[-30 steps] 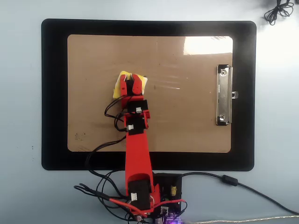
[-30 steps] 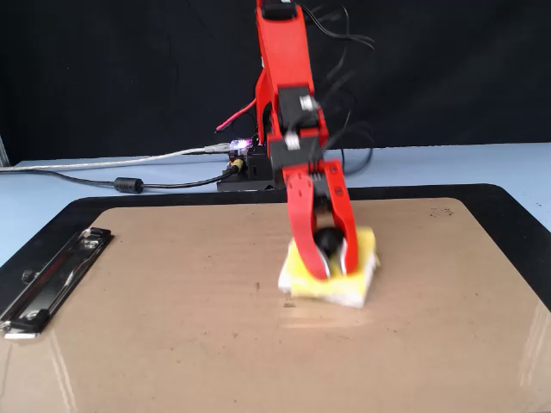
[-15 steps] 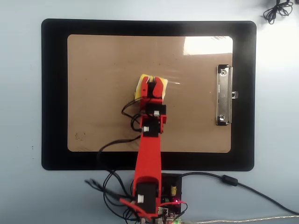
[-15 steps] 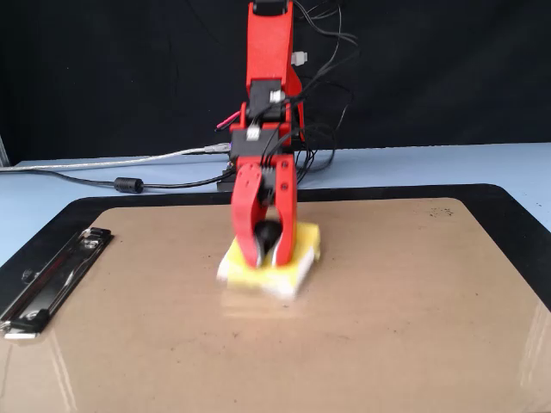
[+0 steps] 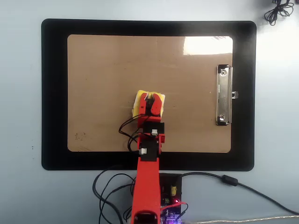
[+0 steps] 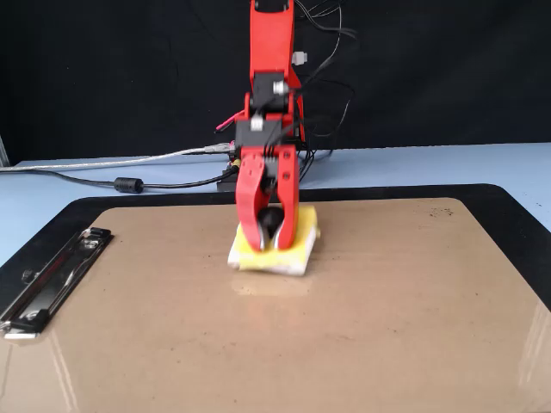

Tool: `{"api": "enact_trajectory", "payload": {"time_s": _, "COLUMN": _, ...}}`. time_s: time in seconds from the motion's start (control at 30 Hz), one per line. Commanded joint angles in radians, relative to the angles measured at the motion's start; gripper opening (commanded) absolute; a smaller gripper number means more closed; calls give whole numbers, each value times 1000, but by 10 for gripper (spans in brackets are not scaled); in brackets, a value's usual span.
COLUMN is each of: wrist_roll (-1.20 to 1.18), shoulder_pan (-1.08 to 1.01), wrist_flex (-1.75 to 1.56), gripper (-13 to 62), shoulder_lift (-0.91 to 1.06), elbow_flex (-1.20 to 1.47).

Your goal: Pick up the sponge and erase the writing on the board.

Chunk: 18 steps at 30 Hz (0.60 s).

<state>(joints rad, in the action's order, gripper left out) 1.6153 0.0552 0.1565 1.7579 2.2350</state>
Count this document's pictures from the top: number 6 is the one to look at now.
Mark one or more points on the brown clipboard with black rim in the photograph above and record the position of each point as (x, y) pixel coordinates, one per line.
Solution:
(275, 365)

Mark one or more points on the metal clipboard clip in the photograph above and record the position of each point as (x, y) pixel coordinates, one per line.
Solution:
(51, 284)

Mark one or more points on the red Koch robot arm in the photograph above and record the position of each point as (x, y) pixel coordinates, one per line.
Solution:
(271, 43)

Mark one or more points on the controller board with red LED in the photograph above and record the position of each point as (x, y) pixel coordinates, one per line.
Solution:
(235, 164)

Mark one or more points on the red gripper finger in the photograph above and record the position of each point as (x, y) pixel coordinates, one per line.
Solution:
(247, 193)
(289, 193)

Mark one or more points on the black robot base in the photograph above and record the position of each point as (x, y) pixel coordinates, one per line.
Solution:
(226, 186)

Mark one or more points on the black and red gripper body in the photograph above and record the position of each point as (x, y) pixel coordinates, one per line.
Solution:
(258, 135)

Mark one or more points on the yellow sponge with black knob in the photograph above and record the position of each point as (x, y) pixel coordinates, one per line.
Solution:
(275, 262)

